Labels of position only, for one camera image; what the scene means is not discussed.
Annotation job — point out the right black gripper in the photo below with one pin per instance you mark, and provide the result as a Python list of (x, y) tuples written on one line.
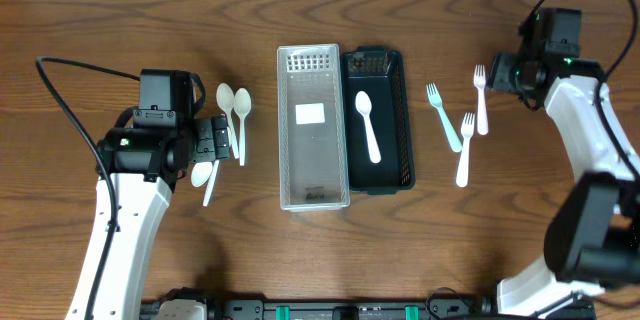
[(498, 75)]

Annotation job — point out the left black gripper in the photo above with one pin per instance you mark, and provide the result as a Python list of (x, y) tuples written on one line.
[(218, 138)]

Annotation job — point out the white plastic spoon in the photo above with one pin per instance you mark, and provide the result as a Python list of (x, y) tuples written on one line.
[(364, 107), (242, 107), (201, 173), (211, 180), (225, 100)]

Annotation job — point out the white plastic fork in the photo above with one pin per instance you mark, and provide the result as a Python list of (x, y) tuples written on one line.
[(479, 81), (467, 132)]

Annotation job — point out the light teal plastic fork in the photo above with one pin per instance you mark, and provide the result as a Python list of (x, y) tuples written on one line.
[(435, 100)]

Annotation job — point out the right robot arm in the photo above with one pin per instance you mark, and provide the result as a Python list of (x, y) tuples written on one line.
[(592, 244)]

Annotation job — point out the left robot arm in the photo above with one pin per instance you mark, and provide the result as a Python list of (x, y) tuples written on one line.
[(151, 147)]

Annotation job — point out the clear plastic basket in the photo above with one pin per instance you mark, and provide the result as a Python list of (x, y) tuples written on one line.
[(313, 169)]

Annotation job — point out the white label sticker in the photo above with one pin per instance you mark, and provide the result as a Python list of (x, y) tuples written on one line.
[(312, 113)]

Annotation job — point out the black plastic basket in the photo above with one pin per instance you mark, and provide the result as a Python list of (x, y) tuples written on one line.
[(379, 72)]

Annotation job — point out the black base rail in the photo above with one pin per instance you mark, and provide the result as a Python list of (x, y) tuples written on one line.
[(188, 303)]

